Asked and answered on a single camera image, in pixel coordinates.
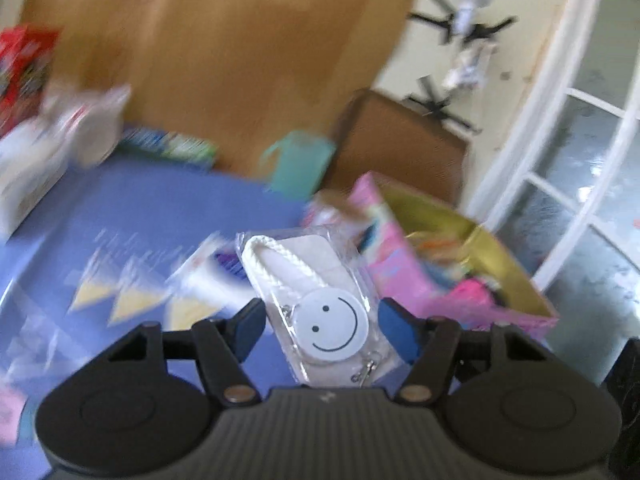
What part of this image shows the smiley face keychain packet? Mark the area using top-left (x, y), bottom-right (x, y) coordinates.
top-left (236, 226), bottom-right (401, 388)

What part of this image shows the white wet wipes packet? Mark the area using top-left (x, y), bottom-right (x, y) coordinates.
top-left (167, 233), bottom-right (255, 312)

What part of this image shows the pink crochet item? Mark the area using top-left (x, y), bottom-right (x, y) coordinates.
top-left (448, 278), bottom-right (495, 308)

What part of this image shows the pink macaron biscuit tin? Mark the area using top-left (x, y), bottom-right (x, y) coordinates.
top-left (304, 170), bottom-right (560, 345)

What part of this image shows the blue patterned tablecloth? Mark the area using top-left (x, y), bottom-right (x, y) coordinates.
top-left (0, 152), bottom-right (417, 480)

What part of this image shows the white framed glass door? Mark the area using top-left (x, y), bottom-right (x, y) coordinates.
top-left (469, 0), bottom-right (639, 380)

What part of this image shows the green toothpaste box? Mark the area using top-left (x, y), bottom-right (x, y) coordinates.
top-left (117, 126), bottom-right (217, 171)

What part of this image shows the teal plastic mug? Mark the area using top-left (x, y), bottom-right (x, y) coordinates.
top-left (259, 130), bottom-right (335, 200)

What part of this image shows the brown woven chair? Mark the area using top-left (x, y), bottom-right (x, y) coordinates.
top-left (321, 89), bottom-right (469, 205)

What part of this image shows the bagged plastic cup stack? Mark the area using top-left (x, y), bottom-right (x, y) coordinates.
top-left (41, 84), bottom-right (131, 168)

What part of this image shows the white tissue pack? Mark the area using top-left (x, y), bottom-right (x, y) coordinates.
top-left (1, 118), bottom-right (68, 244)

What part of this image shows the white power strip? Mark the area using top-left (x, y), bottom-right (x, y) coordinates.
top-left (442, 10), bottom-right (497, 94)

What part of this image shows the red cereal box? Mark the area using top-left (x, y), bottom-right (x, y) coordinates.
top-left (1, 25), bottom-right (60, 136)

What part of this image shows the wood grain wall panel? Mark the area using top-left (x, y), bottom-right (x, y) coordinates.
top-left (22, 0), bottom-right (413, 176)

